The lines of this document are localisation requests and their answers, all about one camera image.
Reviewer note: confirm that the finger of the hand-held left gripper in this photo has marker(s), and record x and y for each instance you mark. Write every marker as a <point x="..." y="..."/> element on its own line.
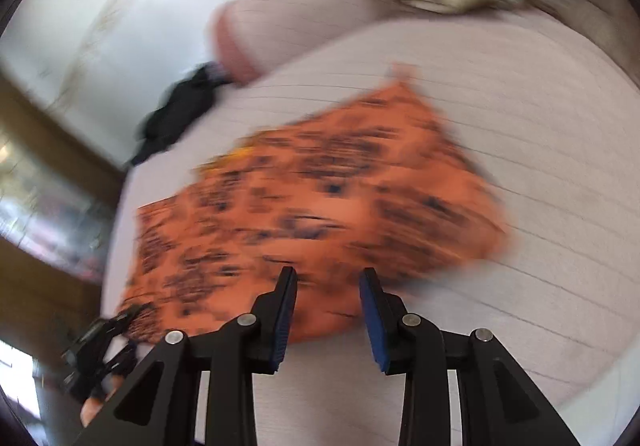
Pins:
<point x="122" y="358"/>
<point x="127" y="317"/>

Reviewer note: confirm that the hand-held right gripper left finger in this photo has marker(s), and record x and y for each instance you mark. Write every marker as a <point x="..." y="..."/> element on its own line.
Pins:
<point x="283" y="326"/>

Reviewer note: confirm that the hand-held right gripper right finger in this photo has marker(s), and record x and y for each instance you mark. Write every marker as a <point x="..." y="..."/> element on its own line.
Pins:
<point x="372" y="321"/>

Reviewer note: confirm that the orange floral print garment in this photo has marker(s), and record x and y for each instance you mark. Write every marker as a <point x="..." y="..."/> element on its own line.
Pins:
<point x="325" y="206"/>

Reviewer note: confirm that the person's left hand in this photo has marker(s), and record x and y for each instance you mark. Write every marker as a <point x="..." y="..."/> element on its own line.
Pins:
<point x="92" y="412"/>

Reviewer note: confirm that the stained glass panel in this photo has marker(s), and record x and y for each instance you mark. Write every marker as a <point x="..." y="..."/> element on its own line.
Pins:
<point x="45" y="216"/>

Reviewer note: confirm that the black cloth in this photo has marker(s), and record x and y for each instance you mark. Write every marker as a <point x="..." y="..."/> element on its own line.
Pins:
<point x="175" y="111"/>

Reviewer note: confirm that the beige quilted sofa cushion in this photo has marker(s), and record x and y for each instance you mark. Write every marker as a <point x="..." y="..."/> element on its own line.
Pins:
<point x="550" y="151"/>

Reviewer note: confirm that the brown wooden frame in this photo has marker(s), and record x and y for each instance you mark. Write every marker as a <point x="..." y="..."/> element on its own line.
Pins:
<point x="60" y="136"/>

